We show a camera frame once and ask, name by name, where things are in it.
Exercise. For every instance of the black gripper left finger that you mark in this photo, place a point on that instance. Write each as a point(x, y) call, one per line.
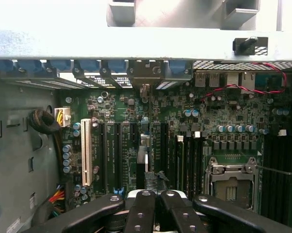
point(141, 213)

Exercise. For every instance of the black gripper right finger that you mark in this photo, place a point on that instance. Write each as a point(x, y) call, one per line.
point(182, 213)

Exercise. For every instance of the blue slot retention clip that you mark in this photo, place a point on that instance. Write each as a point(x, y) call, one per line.
point(119, 190)

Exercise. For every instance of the metal CPU socket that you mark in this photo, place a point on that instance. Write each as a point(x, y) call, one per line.
point(231, 179)

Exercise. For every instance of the long black expansion slot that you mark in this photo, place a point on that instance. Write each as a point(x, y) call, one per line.
point(102, 155)
point(118, 155)
point(164, 145)

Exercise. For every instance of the short black expansion slot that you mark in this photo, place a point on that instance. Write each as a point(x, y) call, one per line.
point(134, 132)

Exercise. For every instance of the white PCI expansion slot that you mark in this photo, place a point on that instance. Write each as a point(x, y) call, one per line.
point(86, 153)

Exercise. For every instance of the green motherboard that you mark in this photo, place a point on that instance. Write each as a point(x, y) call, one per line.
point(221, 114)

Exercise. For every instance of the white power connector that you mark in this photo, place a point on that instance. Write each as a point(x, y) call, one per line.
point(62, 116)

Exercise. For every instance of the open black PC case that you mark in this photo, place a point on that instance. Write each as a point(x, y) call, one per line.
point(15, 145)

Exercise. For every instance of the blue expansion slot latch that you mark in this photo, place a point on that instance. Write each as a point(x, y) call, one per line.
point(117, 66)
point(0, 66)
point(29, 66)
point(177, 68)
point(61, 66)
point(87, 66)

